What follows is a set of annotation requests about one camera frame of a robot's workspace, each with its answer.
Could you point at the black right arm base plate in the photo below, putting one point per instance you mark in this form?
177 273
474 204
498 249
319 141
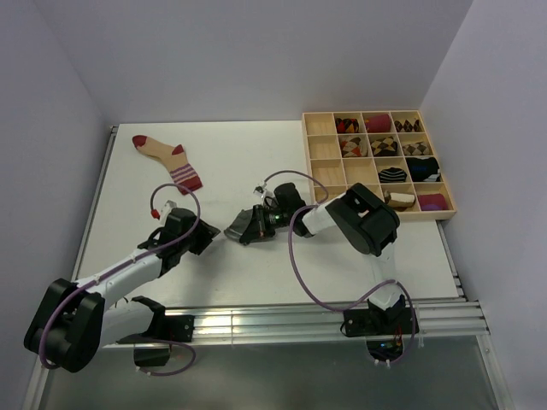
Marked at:
390 328

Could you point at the magenta purple rolled sock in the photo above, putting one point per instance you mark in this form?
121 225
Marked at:
433 202

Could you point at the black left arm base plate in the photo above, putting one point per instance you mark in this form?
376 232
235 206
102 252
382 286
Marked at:
171 331

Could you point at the black blue rolled sock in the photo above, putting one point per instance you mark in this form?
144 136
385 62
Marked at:
426 169

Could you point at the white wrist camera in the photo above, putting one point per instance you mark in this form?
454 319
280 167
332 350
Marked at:
162 213
267 197

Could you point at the wooden compartment tray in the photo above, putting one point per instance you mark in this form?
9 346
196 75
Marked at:
334 174

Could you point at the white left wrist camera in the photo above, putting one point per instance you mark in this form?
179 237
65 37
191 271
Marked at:
162 213

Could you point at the red orange argyle rolled sock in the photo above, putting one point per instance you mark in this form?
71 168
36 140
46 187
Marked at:
347 125

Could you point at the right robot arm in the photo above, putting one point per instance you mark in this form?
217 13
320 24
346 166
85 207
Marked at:
367 223

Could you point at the tan orange argyle sock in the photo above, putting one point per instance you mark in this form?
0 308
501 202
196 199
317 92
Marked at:
353 146

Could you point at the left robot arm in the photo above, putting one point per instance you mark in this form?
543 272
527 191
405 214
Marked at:
75 319

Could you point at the grey brown argyle rolled sock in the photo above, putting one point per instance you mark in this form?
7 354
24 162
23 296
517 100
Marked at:
416 149

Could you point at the black white striped rolled sock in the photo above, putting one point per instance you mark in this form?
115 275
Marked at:
392 175

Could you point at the brown tan argyle rolled sock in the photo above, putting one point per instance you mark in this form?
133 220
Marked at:
384 147

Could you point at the brown white argyle rolled sock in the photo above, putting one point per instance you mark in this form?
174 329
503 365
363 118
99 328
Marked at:
408 125

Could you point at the tan sock with purple stripes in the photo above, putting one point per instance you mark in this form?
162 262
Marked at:
173 158

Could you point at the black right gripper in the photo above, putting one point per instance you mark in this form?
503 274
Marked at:
258 226

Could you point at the beige rolled sock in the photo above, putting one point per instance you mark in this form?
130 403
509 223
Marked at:
399 199

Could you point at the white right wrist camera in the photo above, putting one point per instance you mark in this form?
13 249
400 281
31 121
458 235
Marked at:
267 197

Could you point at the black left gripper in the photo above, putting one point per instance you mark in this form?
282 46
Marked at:
205 233

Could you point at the crimson rolled sock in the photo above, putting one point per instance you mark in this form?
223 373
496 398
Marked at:
378 123

